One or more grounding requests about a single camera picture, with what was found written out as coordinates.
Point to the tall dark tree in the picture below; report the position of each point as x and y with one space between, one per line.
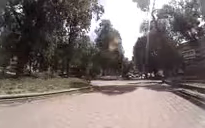
108 43

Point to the row of parked cars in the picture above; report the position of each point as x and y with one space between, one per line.
136 75

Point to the pinkish brick path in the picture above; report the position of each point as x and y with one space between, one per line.
116 110

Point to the pole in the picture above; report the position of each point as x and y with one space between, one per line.
147 43

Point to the group of trees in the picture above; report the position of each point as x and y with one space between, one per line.
161 53
40 33

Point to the grey stone kerb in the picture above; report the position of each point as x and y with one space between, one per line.
40 93
196 95

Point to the grass patch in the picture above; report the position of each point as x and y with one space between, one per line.
30 85

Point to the building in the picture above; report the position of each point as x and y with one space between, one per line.
196 56

